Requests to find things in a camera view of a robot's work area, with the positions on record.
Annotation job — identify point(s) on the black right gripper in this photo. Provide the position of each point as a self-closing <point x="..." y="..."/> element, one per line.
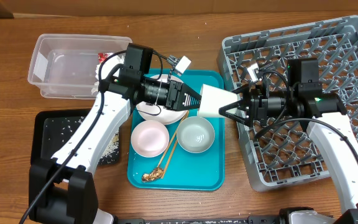
<point x="254" y="107"/>

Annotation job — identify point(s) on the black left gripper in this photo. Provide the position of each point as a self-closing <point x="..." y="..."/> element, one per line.
<point x="177" y="92"/>

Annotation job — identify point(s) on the cream white cup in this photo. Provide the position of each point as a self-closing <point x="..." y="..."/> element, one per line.
<point x="212" y="99"/>

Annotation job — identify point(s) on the grey-white bowl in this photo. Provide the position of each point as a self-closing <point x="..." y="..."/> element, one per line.
<point x="195" y="134"/>

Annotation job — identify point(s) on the pink bowl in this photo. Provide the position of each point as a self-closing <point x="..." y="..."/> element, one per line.
<point x="150" y="138"/>

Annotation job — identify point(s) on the pile of white rice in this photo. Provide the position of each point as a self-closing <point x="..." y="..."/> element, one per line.
<point x="112" y="147"/>

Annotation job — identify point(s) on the red snack wrapper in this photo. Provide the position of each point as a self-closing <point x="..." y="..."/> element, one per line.
<point x="103" y="56"/>

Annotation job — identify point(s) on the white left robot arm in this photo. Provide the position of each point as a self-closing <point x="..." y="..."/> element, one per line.
<point x="61" y="188"/>

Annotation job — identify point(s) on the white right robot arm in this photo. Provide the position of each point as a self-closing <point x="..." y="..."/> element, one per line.
<point x="322" y="116"/>

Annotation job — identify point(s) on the grey dishwasher rack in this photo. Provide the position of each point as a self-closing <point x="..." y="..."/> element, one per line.
<point x="285" y="156"/>

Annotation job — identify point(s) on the clear plastic waste bin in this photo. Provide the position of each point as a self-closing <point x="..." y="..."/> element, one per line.
<point x="65" y="65"/>

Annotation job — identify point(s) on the black food waste tray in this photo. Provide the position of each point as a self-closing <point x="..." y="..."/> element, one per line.
<point x="36" y="152"/>

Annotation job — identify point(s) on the wooden chopstick left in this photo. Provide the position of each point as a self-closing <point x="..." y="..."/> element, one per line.
<point x="171" y="140"/>

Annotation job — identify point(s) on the wooden chopstick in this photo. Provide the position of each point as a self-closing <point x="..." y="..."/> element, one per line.
<point x="171" y="140"/>
<point x="170" y="157"/>

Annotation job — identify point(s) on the large white plate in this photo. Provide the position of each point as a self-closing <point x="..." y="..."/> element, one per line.
<point x="161" y="115"/>

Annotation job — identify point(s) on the teal serving tray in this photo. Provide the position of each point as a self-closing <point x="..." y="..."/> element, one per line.
<point x="187" y="171"/>

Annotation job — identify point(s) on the wooden chopstick right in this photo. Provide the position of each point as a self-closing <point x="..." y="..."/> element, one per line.
<point x="170" y="157"/>

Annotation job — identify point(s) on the brown food scrap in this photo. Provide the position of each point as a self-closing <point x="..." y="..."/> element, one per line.
<point x="156" y="174"/>

